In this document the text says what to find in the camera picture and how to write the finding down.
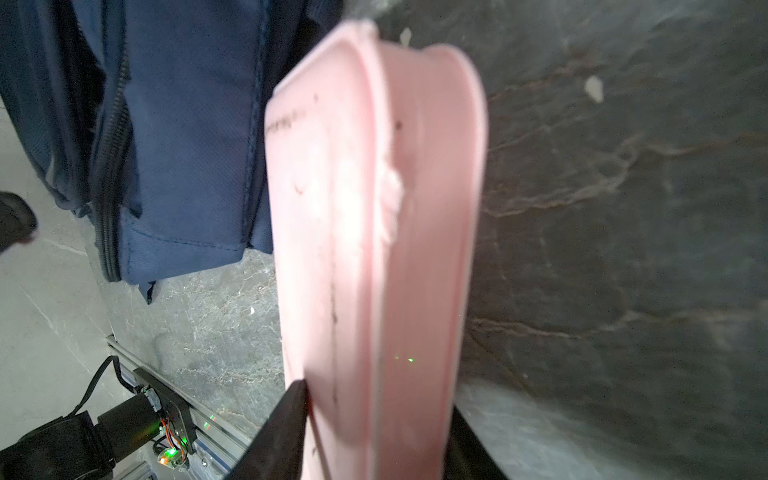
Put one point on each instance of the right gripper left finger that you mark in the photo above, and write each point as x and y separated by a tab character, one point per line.
277	450

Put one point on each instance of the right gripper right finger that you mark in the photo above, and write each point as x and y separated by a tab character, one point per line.
465	457

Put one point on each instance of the pink pencil case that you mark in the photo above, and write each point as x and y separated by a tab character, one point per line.
375	155

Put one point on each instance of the navy blue student backpack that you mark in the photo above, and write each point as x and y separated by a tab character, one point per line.
148	118

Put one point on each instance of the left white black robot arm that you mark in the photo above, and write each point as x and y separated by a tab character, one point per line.
76	447

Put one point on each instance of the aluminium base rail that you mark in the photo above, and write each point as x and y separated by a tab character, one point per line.
213	445

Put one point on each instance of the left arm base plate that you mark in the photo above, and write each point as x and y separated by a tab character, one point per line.
176	420

